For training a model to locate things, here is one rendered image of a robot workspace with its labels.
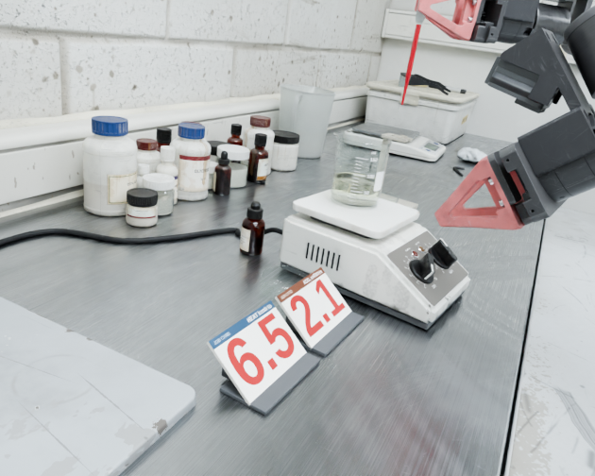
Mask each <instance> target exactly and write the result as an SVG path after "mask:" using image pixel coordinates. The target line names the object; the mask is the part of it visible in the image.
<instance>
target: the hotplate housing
mask: <svg viewBox="0 0 595 476"><path fill-rule="evenodd" d="M424 231H427V229H426V228H423V227H421V226H420V225H419V224H417V223H414V222H411V223H410V224H408V225H406V226H404V227H402V228H400V229H398V230H396V231H394V232H392V233H390V234H388V235H387V236H385V237H383V238H380V239H376V238H371V237H368V236H365V235H363V234H360V233H357V232H354V231H352V230H349V229H344V228H341V227H339V226H336V225H334V224H331V223H328V222H326V221H323V220H320V219H317V218H314V217H312V216H310V215H307V214H304V213H301V212H298V213H296V214H293V215H290V216H288V218H285V219H284V223H283V231H282V238H281V245H280V260H281V263H280V265H284V266H291V267H294V268H297V269H299V270H301V271H303V272H304V273H306V274H307V275H310V274H311V273H313V272H314V271H316V269H318V268H319V267H322V269H323V270H324V271H325V273H326V275H327V276H328V278H329V279H330V281H331V282H332V284H333V285H334V287H335V288H336V290H337V291H338V292H339V293H341V294H343V295H346V296H348V297H350V298H354V299H356V300H359V301H361V302H363V303H365V304H367V305H369V306H372V307H374V308H376V309H379V310H381V311H383V312H386V313H388V314H390V315H393V316H395V317H398V318H400V319H402V320H405V321H407V322H409V323H412V324H414V325H416V326H419V327H420V328H422V329H425V330H428V329H429V328H430V327H431V326H432V324H433V323H434V322H435V321H436V320H437V319H438V318H439V317H440V316H441V315H442V314H443V313H444V312H445V311H446V310H447V309H448V308H449V307H450V306H451V305H452V303H453V302H454V301H455V300H456V299H458V298H459V297H460V296H461V295H462V294H463V293H464V292H465V290H466V289H467V288H468V285H469V282H470V278H469V277H468V274H467V276H466V277H465V278H464V279H463V280H462V281H460V282H459V283H458V284H457V285H456V286H455V287H454V288H453V289H452V290H451V291H450V292H449V293H448V294H447V295H446V296H445V297H443V298H442V299H441V300H440V301H439V302H438V303H437V304H436V305H435V306H433V305H432V304H431V303H430V302H429V301H428V300H427V299H426V298H425V297H424V296H423V295H422V294H421V293H420V292H419V291H418V290H417V289H416V288H415V286H414V285H413V284H412V283H411V282H410V281H409V280H408V279H407V278H406V277H405V276H404V275H403V274H402V272H401V271H400V270H399V269H398V268H397V267H396V266H395V265H394V264H393V263H392V261H391V260H390V259H389V258H388V257H387V254H389V253H390V252H392V251H394V250H395V249H397V248H398V247H401V246H402V245H404V244H406V243H407V242H409V241H411V240H412V239H414V238H416V237H417V236H418V235H420V234H421V233H423V232H424Z"/></svg>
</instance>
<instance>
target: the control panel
mask: <svg viewBox="0 0 595 476"><path fill-rule="evenodd" d="M436 242H437V241H436V240H435V239H434V237H433V236H432V235H431V234H430V233H429V232H428V231H424V232H423V233H421V234H420V235H418V236H417V237H416V238H414V239H412V240H411V241H409V242H407V243H406V244H404V245H402V246H400V247H398V248H397V249H395V250H394V251H392V252H390V253H389V254H387V257H388V258H389V259H390V260H391V261H392V263H393V264H394V265H395V266H396V267H397V268H398V269H399V270H400V271H401V272H402V274H403V275H404V276H405V277H406V278H407V279H408V280H409V281H410V282H411V283H412V284H413V285H414V286H415V288H416V289H417V290H418V291H419V292H420V293H421V294H422V295H423V296H424V297H425V298H426V299H427V300H428V301H429V302H430V303H431V304H432V305H433V306H435V305H436V304H437V303H438V302H439V301H440V300H441V299H442V298H444V297H445V296H446V295H447V294H448V293H449V292H450V291H451V290H452V289H453V288H454V287H455V286H456V285H457V284H458V283H459V282H460V281H462V280H463V279H464V278H465V277H466V276H467V275H468V272H467V271H466V270H465V269H464V268H463V267H462V266H461V265H460V264H459V263H458V262H455V263H454V264H453V265H452V266H451V267H450V268H449V269H444V268H441V267H440V266H438V265H437V264H436V263H435V262H433V263H434V271H435V273H434V274H433V282H432V283H430V284H427V283H424V282H422V281H420V280H418V279H417V278H416V277H415V276H414V274H413V273H412V271H411V269H410V266H409V263H410V262H411V261H412V260H420V259H421V258H422V257H423V256H424V255H426V254H427V253H429V252H428V250H429V248H430V247H432V246H433V245H434V243H436ZM419 247H424V248H425V251H424V252H423V251H421V250H420V248H419ZM413 251H416V252H417V253H418V256H415V255H414V253H413Z"/></svg>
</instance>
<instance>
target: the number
mask: <svg viewBox="0 0 595 476"><path fill-rule="evenodd" d="M300 349H301V347H300V345H299V344H298V342H297V340H296V339H295V337H294V336H293V334H292V333H291V332H290V331H289V330H288V328H287V327H286V325H285V324H284V322H283V321H282V319H281V317H280V316H279V314H278V313H277V312H276V310H275V309H272V310H271V311H269V312H268V313H266V314H265V315H263V316H262V317H260V318H259V319H257V320H256V321H254V322H253V323H252V324H250V325H249V326H247V327H246V328H244V329H243V330H241V331H240V332H238V333H237V334H235V335H234V336H232V337H231V338H230V339H229V340H228V341H226V342H225V343H223V344H222V345H220V346H219V347H217V350H218V351H219V353H220V354H221V356H222V357H223V359H224V360H225V362H226V363H227V365H228V366H229V368H230V370H231V371H232V373H233V374H234V376H235V377H236V379H237V380H238V382H239V383H240V384H241V385H242V387H243V388H244V390H245V391H246V393H247V395H249V394H250V393H251V392H252V391H254V390H255V389H256V388H257V387H258V386H259V385H260V384H261V383H263V382H264V381H265V380H266V379H267V378H268V377H270V376H271V375H272V374H273V373H274V372H275V371H276V370H277V369H279V368H280V367H281V366H282V365H283V364H284V363H286V362H287V361H288V360H289V359H290V358H291V357H292V356H294V355H295V354H296V353H297V352H298V351H299V350H300Z"/></svg>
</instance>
